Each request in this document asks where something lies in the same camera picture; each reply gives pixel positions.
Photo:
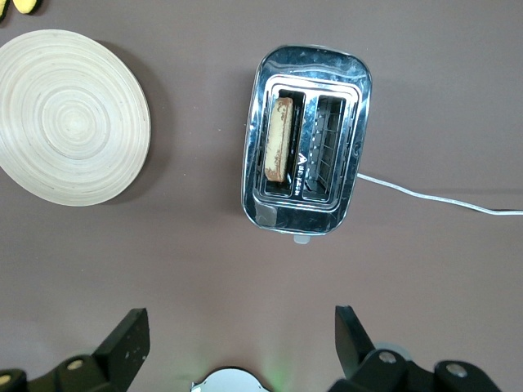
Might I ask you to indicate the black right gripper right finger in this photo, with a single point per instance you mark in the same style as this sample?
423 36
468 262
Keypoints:
355 355

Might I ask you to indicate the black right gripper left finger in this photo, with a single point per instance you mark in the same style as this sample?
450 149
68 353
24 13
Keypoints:
122 347

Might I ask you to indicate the slice of toast bread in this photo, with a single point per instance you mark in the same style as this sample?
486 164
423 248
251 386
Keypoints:
279 139

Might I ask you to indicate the round light wooden plate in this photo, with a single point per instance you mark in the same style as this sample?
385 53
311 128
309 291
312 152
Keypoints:
73 118

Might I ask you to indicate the brown table cover sheet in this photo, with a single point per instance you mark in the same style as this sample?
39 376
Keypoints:
204 265

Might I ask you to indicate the chrome two-slot toaster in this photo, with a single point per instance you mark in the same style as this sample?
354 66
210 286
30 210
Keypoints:
310 61

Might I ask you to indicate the yellow quilted oven mitt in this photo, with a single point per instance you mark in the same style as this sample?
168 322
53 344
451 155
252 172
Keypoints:
26 5

